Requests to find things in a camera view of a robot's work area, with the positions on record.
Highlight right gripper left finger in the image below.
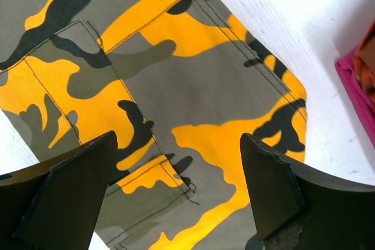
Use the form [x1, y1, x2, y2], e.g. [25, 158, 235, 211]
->
[1, 131, 118, 249]

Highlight red folded trousers stack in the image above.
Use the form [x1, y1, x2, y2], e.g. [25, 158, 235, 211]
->
[335, 23, 374, 143]

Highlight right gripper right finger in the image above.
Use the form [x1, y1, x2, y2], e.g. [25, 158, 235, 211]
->
[240, 133, 374, 249]

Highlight orange green camouflage trousers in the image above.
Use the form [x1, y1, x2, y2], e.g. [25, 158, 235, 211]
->
[1, 0, 306, 249]

